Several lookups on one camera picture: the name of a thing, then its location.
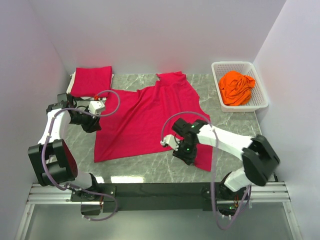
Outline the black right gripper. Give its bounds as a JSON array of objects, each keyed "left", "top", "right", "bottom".
[{"left": 172, "top": 140, "right": 198, "bottom": 166}]

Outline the red t-shirt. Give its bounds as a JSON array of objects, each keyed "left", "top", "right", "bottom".
[
  {"left": 70, "top": 66, "right": 113, "bottom": 98},
  {"left": 93, "top": 71, "right": 210, "bottom": 163}
]

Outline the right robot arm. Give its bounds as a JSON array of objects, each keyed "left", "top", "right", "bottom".
[{"left": 165, "top": 118, "right": 280, "bottom": 200}]

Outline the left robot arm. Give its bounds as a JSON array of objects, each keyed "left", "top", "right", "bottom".
[{"left": 27, "top": 93, "right": 105, "bottom": 201}]

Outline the folded red t-shirt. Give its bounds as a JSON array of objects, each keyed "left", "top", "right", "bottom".
[{"left": 70, "top": 66, "right": 113, "bottom": 98}]

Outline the crumpled orange t-shirt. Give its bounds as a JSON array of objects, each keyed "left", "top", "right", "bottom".
[{"left": 218, "top": 71, "right": 256, "bottom": 106}]

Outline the white plastic basket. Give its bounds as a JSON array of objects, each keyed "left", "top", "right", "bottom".
[{"left": 211, "top": 61, "right": 269, "bottom": 113}]

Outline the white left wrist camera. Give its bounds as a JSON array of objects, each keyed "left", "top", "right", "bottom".
[{"left": 88, "top": 100, "right": 106, "bottom": 117}]

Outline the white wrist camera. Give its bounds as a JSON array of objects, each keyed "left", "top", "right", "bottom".
[
  {"left": 160, "top": 134, "right": 181, "bottom": 151},
  {"left": 88, "top": 100, "right": 106, "bottom": 117}
]

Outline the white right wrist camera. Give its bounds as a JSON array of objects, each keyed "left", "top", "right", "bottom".
[{"left": 160, "top": 134, "right": 181, "bottom": 151}]

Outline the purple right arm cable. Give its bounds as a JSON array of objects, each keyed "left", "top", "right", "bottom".
[{"left": 159, "top": 111, "right": 252, "bottom": 231}]

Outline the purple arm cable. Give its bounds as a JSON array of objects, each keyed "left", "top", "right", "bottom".
[
  {"left": 41, "top": 89, "right": 121, "bottom": 222},
  {"left": 159, "top": 111, "right": 252, "bottom": 231}
]

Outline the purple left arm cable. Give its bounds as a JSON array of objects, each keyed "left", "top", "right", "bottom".
[{"left": 41, "top": 89, "right": 121, "bottom": 222}]

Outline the aluminium extrusion rail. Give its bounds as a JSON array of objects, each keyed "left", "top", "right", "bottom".
[{"left": 26, "top": 182, "right": 291, "bottom": 205}]

